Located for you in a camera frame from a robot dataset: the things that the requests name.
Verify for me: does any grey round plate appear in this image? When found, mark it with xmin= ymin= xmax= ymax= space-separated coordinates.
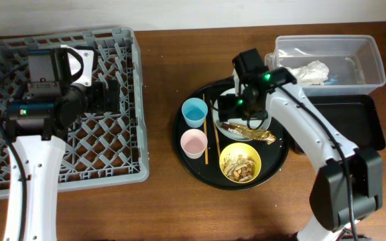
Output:
xmin=212 ymin=88 xmax=271 ymax=142

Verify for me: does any brown Nescafe sachet wrapper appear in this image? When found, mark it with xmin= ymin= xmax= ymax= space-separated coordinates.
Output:
xmin=221 ymin=123 xmax=276 ymax=145

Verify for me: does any wooden chopstick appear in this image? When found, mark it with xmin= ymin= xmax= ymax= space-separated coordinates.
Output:
xmin=202 ymin=94 xmax=208 ymax=165
xmin=209 ymin=99 xmax=221 ymax=158

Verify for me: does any light blue plastic cup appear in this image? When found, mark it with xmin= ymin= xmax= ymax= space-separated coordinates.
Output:
xmin=182 ymin=98 xmax=208 ymax=128

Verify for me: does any yellow plastic bowl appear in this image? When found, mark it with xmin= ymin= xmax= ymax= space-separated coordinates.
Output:
xmin=219 ymin=143 xmax=262 ymax=184

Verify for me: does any nut shells and rice waste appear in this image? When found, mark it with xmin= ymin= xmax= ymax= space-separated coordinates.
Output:
xmin=221 ymin=155 xmax=256 ymax=183

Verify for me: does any pink plastic cup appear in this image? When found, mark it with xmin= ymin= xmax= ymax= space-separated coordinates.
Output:
xmin=180 ymin=129 xmax=208 ymax=159

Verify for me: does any white tissue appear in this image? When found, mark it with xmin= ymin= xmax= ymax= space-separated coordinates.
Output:
xmin=286 ymin=60 xmax=330 ymax=86

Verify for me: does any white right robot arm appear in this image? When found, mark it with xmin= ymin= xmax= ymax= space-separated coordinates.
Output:
xmin=233 ymin=67 xmax=383 ymax=240

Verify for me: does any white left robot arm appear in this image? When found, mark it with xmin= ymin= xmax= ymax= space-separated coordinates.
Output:
xmin=3 ymin=80 xmax=120 ymax=240

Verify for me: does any grey dishwasher rack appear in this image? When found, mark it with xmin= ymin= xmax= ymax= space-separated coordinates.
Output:
xmin=0 ymin=27 xmax=149 ymax=199

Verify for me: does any round black tray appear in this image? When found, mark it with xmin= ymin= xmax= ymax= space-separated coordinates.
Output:
xmin=172 ymin=80 xmax=290 ymax=191

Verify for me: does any black rectangular tray bin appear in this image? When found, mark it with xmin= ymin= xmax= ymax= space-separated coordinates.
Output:
xmin=309 ymin=94 xmax=386 ymax=151

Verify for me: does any clear plastic bin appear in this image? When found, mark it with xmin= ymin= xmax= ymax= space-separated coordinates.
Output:
xmin=265 ymin=35 xmax=386 ymax=96

